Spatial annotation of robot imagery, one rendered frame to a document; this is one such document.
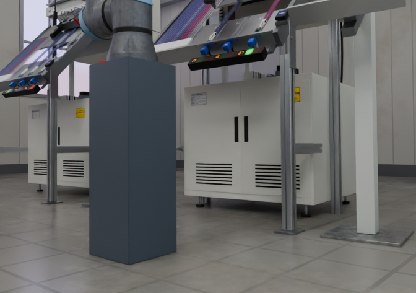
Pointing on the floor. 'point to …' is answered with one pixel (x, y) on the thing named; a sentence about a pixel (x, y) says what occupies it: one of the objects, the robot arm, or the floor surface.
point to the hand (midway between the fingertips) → (229, 7)
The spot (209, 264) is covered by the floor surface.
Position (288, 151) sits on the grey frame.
